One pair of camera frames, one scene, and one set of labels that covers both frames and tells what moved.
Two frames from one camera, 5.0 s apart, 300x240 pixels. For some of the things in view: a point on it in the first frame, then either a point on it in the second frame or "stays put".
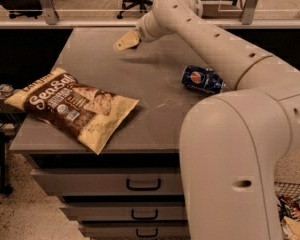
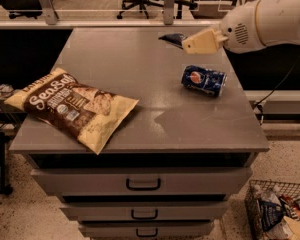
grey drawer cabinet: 132,187 stays put
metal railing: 47,15 stays put
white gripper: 142,31 → 238,30
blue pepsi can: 203,78 stays put
